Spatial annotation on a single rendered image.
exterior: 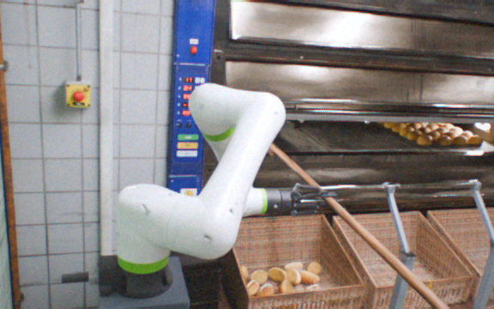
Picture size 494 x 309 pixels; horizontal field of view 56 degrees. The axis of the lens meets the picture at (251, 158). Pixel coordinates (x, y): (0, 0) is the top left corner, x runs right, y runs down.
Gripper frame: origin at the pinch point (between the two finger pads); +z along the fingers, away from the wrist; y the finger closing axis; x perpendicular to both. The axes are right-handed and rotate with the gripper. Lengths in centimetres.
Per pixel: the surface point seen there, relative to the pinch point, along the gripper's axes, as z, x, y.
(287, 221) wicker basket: 9, -51, 37
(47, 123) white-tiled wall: -103, -53, -12
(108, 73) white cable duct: -79, -52, -34
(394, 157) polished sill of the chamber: 67, -53, 2
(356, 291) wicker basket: 26, -7, 49
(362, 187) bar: 25.3, -16.1, 2.7
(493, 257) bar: 86, 6, 29
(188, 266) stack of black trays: -49, -13, 34
